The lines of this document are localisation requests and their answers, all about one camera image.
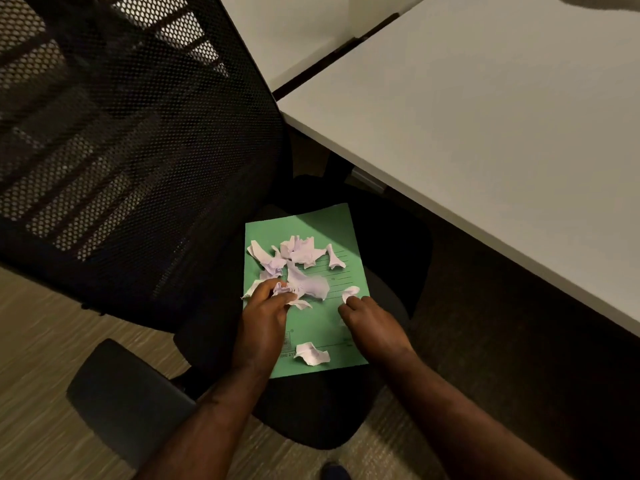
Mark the pile of torn paper pieces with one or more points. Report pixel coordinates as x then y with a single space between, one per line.
306 254

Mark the green paper folder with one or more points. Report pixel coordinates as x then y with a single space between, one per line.
320 225

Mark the small white paper scrap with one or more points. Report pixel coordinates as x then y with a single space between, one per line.
350 290

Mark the black chair armrest pad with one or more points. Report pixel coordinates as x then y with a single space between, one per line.
125 394

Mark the person's blue shoe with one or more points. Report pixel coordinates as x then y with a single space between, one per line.
334 472

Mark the person's right forearm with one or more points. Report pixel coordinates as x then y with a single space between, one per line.
460 424

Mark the person's left forearm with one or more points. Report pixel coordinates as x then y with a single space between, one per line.
210 424

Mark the grey metal desk bracket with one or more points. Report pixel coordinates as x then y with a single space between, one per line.
369 180

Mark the black mesh office chair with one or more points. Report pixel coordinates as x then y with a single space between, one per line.
125 144

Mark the curled white paper scrap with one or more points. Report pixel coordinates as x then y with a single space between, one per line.
311 353

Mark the person's left thumb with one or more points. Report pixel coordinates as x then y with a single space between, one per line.
287 298

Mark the person's left hand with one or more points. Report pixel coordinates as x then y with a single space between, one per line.
261 329

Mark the person's right hand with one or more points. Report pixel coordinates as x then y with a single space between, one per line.
375 332

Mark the person's right thumb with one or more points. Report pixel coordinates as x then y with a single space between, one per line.
345 312

